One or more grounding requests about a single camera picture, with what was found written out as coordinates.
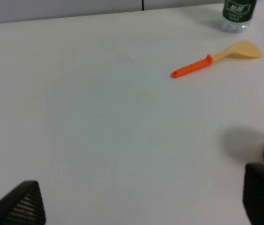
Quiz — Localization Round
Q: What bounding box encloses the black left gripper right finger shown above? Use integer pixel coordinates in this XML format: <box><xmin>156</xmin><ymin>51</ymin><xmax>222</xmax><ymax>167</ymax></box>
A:
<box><xmin>242</xmin><ymin>163</ymin><xmax>264</xmax><ymax>225</ymax></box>

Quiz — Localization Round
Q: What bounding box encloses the clear water bottle green label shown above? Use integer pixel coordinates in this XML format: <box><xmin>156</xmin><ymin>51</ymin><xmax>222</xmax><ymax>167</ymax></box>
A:
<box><xmin>222</xmin><ymin>0</ymin><xmax>257</xmax><ymax>33</ymax></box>

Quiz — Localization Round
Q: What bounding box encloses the yellow spatula orange handle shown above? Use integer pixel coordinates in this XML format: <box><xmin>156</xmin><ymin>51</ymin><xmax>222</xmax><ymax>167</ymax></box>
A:
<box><xmin>171</xmin><ymin>41</ymin><xmax>263</xmax><ymax>78</ymax></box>

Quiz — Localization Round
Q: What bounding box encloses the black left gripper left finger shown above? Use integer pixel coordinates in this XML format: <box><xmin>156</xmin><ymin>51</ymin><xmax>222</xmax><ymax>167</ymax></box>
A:
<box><xmin>0</xmin><ymin>180</ymin><xmax>46</xmax><ymax>225</ymax></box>

